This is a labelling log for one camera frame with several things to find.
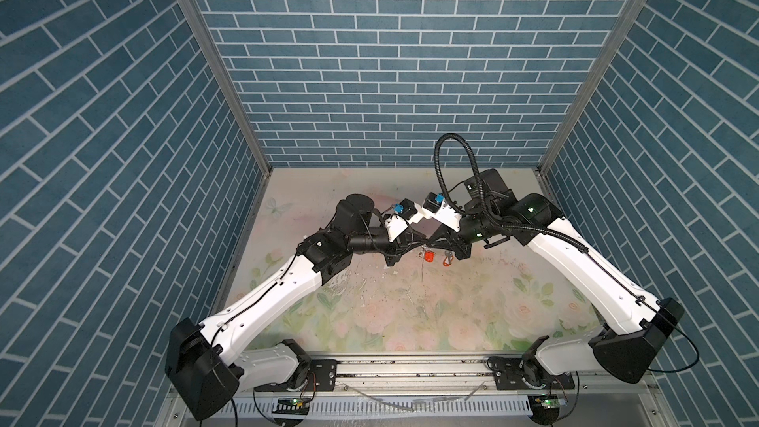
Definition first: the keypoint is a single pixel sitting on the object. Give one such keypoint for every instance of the white slotted cable duct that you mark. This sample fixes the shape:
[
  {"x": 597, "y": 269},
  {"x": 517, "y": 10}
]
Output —
[{"x": 355, "y": 407}]

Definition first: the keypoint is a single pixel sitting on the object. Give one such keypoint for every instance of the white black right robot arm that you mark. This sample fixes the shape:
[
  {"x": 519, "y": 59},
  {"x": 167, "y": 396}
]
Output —
[{"x": 636, "y": 324}]

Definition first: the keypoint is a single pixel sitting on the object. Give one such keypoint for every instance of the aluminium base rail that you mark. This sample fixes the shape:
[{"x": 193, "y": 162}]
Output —
[{"x": 460, "y": 373}]

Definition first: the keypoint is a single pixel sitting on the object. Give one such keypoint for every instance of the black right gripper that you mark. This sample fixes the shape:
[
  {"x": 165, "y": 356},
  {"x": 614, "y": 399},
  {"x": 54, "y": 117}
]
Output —
[{"x": 450, "y": 240}]

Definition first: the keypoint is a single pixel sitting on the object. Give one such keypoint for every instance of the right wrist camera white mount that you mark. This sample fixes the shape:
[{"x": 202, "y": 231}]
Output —
[{"x": 436, "y": 207}]

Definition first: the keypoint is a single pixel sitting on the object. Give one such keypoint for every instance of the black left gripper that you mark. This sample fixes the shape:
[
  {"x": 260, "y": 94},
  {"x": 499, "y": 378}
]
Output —
[{"x": 398, "y": 247}]

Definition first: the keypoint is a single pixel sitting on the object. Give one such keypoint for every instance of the aluminium corner post right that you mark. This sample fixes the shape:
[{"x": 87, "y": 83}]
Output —
[{"x": 608, "y": 51}]

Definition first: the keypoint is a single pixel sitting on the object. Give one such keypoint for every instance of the aluminium corner post left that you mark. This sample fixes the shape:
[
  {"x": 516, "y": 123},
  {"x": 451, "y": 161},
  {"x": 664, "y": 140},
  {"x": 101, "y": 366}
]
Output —
[{"x": 202, "y": 34}]

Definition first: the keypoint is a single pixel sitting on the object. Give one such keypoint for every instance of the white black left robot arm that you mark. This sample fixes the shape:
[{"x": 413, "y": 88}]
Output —
[{"x": 206, "y": 361}]

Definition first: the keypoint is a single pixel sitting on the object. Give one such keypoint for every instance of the aluminium corner post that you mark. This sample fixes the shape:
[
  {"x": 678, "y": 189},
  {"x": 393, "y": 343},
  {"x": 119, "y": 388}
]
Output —
[
  {"x": 608, "y": 51},
  {"x": 202, "y": 34}
]

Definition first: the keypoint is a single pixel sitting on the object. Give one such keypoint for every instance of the key with red tag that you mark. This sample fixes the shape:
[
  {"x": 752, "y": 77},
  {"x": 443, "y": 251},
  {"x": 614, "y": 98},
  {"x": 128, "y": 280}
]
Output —
[{"x": 448, "y": 259}]

